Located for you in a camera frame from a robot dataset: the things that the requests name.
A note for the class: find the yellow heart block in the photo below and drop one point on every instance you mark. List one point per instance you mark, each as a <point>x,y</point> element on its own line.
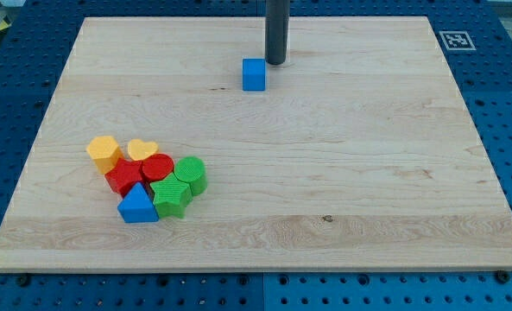
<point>139,150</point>

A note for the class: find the red star block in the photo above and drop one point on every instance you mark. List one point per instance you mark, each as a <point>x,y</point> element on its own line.
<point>124,176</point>

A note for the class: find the green star block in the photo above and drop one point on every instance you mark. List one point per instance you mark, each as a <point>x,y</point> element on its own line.
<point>171,196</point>

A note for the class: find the blue triangle block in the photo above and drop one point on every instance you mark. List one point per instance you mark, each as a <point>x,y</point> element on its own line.
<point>137,206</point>

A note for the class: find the white fiducial marker tag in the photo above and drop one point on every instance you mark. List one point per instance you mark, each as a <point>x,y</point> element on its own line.
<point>456,40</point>

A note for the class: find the green circle block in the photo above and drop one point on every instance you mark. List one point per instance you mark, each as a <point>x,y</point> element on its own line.
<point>191,170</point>

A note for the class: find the light wooden board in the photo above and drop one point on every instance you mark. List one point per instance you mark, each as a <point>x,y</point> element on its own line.
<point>360,155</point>

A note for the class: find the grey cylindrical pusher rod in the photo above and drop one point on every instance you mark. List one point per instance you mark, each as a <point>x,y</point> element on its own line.
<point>276,31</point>

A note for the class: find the red circle block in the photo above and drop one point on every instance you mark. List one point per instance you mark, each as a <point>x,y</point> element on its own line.
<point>157,167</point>

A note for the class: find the blue cube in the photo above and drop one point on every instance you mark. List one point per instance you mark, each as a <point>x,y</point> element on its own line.
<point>254,74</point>

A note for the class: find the yellow hexagon block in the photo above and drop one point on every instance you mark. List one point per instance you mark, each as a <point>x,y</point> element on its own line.
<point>104,152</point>

